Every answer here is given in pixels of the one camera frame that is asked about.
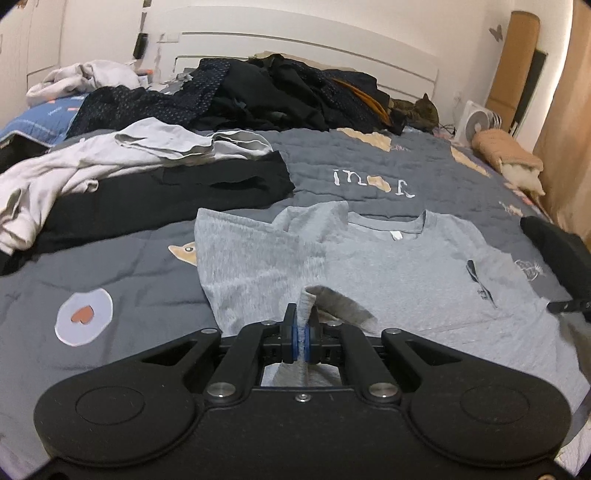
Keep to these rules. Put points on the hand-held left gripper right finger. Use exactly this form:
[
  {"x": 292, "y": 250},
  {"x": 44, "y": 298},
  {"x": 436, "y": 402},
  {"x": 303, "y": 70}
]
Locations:
[{"x": 314, "y": 341}]

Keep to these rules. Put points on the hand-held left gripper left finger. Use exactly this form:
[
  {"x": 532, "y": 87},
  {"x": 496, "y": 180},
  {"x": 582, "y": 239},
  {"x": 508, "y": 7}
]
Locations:
[{"x": 295, "y": 337}]

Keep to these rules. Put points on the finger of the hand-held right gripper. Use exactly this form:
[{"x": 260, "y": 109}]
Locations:
[{"x": 570, "y": 306}]

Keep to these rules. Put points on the grey t-shirt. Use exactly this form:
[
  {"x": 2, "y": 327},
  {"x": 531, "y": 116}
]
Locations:
[{"x": 415, "y": 267}]

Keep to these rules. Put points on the pile of black clothes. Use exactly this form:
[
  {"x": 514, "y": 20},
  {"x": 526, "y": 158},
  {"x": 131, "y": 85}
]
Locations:
[{"x": 277, "y": 97}]

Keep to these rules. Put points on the dark cloth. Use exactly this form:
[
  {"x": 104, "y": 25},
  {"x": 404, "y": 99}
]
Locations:
[{"x": 558, "y": 254}]

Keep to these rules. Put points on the grey patterned quilt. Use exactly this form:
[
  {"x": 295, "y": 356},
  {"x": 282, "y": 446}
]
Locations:
[{"x": 138, "y": 277}]

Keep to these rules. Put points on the tan knitted pillow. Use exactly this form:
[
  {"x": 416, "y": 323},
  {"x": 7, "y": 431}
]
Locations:
[{"x": 503, "y": 150}]

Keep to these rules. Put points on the black garment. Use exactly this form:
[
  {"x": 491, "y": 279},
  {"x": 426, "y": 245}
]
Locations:
[{"x": 184, "y": 198}]

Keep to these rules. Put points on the tan curtain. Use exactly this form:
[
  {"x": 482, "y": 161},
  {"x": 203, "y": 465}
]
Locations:
[{"x": 568, "y": 115}]

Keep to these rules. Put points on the white box fan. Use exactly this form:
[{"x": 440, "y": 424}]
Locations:
[{"x": 478, "y": 122}]

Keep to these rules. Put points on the dark framed board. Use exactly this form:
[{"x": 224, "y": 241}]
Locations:
[{"x": 531, "y": 87}]

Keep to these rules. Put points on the small black pouch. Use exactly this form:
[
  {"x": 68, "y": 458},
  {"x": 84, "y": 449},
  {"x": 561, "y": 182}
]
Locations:
[{"x": 398, "y": 123}]

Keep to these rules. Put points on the tabby cat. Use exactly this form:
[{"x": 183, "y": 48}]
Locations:
[{"x": 420, "y": 113}]

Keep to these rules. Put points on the brown cardboard board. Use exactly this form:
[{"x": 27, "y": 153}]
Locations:
[{"x": 512, "y": 55}]

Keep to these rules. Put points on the white t-shirt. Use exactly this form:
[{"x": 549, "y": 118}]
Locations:
[{"x": 92, "y": 161}]

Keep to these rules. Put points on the white headboard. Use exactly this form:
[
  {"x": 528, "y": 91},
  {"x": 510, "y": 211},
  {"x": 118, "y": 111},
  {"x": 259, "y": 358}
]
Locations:
[{"x": 323, "y": 50}]

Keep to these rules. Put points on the navy dotted garment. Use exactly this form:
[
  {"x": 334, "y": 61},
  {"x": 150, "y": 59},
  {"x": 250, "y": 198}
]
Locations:
[{"x": 120, "y": 106}]

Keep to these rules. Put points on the black hairbrush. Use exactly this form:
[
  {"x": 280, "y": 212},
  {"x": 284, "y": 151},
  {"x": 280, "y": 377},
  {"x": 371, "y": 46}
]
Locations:
[{"x": 141, "y": 46}]

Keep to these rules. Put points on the white crumpled hoodie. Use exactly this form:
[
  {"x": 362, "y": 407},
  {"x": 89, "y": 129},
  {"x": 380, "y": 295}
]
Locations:
[{"x": 92, "y": 76}]

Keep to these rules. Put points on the blue pillow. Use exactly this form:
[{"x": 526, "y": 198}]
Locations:
[{"x": 41, "y": 120}]

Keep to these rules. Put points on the white wardrobe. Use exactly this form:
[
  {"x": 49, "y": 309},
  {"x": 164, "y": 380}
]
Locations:
[{"x": 27, "y": 41}]

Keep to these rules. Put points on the butterfly wall sticker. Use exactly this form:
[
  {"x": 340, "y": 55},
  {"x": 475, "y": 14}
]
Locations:
[{"x": 496, "y": 33}]

